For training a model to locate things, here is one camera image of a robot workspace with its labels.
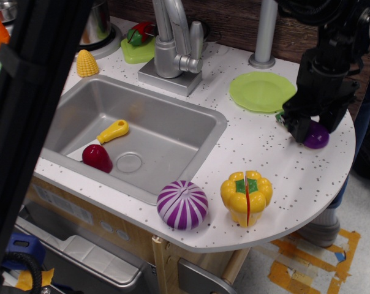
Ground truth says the orange floor tape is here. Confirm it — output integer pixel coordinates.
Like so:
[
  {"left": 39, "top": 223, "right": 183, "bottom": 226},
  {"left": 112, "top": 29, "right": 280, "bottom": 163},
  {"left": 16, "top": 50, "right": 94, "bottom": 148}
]
[{"left": 268, "top": 229, "right": 361, "bottom": 293}]

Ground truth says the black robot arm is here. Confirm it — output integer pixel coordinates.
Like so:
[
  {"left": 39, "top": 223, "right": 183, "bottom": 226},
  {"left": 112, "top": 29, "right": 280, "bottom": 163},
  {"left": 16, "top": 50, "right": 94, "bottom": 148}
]
[{"left": 277, "top": 1, "right": 370, "bottom": 143}]

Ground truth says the grey vertical pole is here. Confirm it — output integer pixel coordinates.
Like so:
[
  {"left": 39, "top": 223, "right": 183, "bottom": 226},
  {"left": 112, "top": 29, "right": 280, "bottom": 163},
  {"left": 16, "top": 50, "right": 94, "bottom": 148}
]
[{"left": 249, "top": 0, "right": 278, "bottom": 69}]

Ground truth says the light green plastic plate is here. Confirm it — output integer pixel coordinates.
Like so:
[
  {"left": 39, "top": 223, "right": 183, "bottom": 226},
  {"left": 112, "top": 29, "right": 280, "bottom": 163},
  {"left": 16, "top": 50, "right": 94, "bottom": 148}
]
[{"left": 228, "top": 72, "right": 296, "bottom": 113}]

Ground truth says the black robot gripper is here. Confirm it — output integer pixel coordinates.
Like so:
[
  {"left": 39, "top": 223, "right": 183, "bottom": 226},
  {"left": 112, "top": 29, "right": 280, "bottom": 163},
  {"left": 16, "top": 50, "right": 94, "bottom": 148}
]
[{"left": 283, "top": 48, "right": 360, "bottom": 143}]

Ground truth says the silver oven door handle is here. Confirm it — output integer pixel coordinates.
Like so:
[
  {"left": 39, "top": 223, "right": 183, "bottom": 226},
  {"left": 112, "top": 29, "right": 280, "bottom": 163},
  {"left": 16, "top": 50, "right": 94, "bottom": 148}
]
[{"left": 15, "top": 208, "right": 148, "bottom": 293}]

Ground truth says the silver toy sink basin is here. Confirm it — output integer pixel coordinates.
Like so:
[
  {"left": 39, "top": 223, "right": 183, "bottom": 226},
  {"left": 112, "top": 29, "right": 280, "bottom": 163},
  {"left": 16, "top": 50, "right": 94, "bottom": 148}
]
[{"left": 41, "top": 75, "right": 227, "bottom": 205}]

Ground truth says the black camera tripod leg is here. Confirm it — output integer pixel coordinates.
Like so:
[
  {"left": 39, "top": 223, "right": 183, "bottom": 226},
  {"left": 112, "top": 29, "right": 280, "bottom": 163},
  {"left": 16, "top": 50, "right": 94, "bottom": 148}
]
[{"left": 0, "top": 0, "right": 96, "bottom": 279}]

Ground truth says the silver toy faucet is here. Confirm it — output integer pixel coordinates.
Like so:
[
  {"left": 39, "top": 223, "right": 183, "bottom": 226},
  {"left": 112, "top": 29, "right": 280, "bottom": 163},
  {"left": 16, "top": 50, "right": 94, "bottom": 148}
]
[{"left": 138, "top": 0, "right": 204, "bottom": 96}]

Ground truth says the purple toy eggplant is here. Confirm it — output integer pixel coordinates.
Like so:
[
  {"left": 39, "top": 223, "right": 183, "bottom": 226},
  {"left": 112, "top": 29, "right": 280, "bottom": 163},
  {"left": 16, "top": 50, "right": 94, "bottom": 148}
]
[{"left": 275, "top": 111, "right": 330, "bottom": 150}]

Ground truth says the yellow toy corn cob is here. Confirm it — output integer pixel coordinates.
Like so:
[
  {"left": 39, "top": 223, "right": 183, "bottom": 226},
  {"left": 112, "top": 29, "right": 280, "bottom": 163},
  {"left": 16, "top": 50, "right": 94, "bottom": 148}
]
[{"left": 77, "top": 50, "right": 99, "bottom": 78}]

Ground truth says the red green toy pepper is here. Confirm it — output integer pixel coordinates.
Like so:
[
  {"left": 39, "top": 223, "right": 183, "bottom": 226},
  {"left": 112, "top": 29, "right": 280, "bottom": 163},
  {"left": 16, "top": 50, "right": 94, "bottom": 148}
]
[{"left": 127, "top": 21, "right": 156, "bottom": 47}]

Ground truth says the small steel pot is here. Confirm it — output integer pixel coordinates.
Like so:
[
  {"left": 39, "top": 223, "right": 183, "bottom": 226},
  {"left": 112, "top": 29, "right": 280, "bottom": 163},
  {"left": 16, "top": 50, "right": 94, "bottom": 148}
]
[{"left": 0, "top": 0, "right": 18, "bottom": 23}]

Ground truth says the dark red toy pear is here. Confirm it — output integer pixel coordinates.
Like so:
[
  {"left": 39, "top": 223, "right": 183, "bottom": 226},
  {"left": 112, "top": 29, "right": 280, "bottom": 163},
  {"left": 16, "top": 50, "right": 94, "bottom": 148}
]
[{"left": 82, "top": 144, "right": 113, "bottom": 173}]

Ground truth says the rear right stove burner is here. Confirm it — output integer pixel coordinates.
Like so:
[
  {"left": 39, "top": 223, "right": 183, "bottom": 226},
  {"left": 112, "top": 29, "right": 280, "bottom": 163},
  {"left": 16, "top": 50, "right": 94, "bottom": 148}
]
[{"left": 74, "top": 24, "right": 122, "bottom": 62}]

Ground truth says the large steel pot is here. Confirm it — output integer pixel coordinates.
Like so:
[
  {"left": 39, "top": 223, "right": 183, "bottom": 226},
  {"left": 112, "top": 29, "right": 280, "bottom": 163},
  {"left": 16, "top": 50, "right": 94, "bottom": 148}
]
[{"left": 79, "top": 0, "right": 111, "bottom": 46}]

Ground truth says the purple striped toy onion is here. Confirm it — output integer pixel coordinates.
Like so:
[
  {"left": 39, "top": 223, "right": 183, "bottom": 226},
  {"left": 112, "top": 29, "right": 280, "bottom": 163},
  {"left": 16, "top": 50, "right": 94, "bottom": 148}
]
[{"left": 156, "top": 180, "right": 209, "bottom": 231}]

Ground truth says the grey shoe with white sock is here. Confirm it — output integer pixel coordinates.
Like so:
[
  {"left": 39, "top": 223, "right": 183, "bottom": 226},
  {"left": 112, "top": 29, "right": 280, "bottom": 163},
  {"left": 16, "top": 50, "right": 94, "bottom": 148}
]
[{"left": 296, "top": 208, "right": 340, "bottom": 247}]

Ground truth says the yellow toy bell pepper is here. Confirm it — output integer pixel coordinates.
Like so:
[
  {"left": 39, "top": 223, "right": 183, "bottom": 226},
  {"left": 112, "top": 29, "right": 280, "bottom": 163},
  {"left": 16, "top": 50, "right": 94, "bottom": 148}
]
[{"left": 220, "top": 170, "right": 273, "bottom": 228}]

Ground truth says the blue clamp with black cable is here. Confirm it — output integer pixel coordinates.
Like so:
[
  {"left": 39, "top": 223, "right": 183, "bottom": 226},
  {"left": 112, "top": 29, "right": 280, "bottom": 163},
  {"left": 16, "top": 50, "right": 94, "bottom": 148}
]
[{"left": 1, "top": 232, "right": 47, "bottom": 294}]

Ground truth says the yellow handled toy knife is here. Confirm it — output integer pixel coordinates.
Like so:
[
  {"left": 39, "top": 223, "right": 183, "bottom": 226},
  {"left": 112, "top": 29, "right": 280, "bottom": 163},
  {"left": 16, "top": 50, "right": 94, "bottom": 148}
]
[{"left": 66, "top": 119, "right": 129, "bottom": 162}]

